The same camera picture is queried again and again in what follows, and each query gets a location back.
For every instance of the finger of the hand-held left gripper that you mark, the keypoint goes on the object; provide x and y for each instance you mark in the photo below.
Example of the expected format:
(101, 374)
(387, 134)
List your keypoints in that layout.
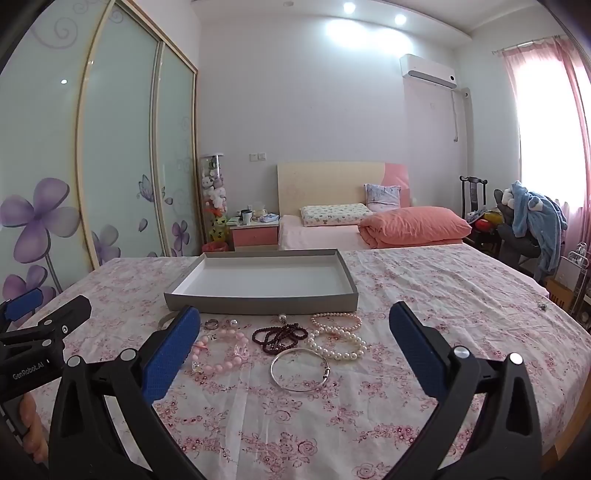
(23, 302)
(69, 311)

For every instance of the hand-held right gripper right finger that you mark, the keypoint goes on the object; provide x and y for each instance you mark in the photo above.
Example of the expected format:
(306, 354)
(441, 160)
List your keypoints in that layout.
(415, 350)

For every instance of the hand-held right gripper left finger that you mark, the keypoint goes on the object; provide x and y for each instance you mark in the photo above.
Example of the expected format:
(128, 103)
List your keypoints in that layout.
(173, 350)

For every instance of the silver bangle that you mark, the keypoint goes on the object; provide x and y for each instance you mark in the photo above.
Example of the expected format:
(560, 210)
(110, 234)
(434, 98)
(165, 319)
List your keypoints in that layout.
(327, 373)

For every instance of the grey cardboard tray box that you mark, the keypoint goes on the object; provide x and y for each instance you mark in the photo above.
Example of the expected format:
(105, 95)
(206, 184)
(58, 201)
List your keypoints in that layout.
(268, 277)

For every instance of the person's left hand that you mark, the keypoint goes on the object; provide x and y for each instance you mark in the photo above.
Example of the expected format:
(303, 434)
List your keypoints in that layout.
(36, 429)

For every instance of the pink floral bedsheet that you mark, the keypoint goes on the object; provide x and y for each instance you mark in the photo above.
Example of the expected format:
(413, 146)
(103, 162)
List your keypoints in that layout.
(369, 415)

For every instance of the bin with red bag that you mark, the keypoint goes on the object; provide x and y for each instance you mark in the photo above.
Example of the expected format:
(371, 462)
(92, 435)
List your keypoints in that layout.
(214, 248)

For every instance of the folded pink quilt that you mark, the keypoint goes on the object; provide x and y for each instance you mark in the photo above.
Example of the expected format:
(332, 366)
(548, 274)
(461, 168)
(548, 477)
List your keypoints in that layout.
(411, 226)

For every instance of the pink and white nightstand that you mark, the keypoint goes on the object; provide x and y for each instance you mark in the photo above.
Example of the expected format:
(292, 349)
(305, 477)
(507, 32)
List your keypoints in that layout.
(254, 235)

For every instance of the colourful toys pile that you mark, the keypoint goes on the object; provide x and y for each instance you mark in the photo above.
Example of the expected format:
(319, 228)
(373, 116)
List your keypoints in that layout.
(482, 226)

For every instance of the pink bed mattress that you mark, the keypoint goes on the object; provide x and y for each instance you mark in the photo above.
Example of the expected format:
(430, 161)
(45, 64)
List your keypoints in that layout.
(318, 235)

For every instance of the white mug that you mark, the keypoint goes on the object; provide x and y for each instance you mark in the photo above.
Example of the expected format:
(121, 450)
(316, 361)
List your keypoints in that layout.
(246, 217)

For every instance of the white patterned pillow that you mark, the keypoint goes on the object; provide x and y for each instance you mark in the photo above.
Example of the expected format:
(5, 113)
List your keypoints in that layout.
(332, 214)

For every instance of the lavender printed pillow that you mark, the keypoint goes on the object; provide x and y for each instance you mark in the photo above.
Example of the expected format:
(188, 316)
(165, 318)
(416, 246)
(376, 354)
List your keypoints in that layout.
(382, 194)

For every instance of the clear tube of plush toys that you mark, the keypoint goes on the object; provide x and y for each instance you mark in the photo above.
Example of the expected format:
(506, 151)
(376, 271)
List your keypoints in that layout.
(213, 194)

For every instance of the dark wooden chair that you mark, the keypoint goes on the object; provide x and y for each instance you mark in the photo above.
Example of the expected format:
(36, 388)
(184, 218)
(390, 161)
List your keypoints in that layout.
(472, 194)

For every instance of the floral glass sliding wardrobe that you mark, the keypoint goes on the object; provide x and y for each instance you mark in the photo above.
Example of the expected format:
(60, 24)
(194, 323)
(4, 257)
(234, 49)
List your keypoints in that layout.
(115, 138)

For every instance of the blue fleece garment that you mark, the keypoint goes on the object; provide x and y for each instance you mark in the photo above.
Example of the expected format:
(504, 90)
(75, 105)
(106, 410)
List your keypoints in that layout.
(540, 217)

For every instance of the beige and pink headboard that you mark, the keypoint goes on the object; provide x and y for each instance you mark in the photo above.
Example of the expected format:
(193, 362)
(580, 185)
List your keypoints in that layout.
(323, 184)

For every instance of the white air conditioner pipe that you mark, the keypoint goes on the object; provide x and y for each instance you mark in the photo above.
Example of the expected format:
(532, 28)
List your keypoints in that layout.
(457, 115)

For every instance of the pink curtain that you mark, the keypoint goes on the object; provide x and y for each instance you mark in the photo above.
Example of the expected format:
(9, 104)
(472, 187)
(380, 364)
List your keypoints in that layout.
(572, 138)

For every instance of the white air conditioner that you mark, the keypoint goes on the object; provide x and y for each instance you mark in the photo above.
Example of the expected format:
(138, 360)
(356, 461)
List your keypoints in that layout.
(427, 71)

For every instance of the recessed ceiling spotlight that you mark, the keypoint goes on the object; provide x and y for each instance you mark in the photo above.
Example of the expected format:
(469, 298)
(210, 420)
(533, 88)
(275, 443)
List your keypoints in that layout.
(400, 18)
(348, 7)

